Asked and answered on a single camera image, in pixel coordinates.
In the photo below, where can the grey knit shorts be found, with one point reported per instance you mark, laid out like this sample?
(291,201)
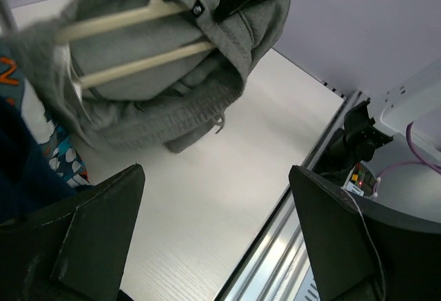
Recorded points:
(178,116)

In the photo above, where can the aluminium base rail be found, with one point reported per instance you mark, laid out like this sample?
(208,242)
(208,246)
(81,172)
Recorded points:
(276,265)

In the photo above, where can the white hanger with grey shorts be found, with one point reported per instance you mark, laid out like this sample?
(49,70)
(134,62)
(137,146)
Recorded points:
(135,49)

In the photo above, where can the white slotted cable duct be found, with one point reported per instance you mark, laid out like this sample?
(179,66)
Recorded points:
(310,290)

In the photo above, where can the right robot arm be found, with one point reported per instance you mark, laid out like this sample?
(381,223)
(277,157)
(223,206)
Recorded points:
(373,123)

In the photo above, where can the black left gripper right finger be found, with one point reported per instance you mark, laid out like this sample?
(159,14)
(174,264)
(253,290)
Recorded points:
(361,250)

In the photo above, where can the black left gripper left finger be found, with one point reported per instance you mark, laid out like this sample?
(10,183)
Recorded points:
(75,249)

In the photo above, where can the patterned navy orange shorts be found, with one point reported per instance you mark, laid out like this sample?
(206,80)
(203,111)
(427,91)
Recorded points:
(52,138)

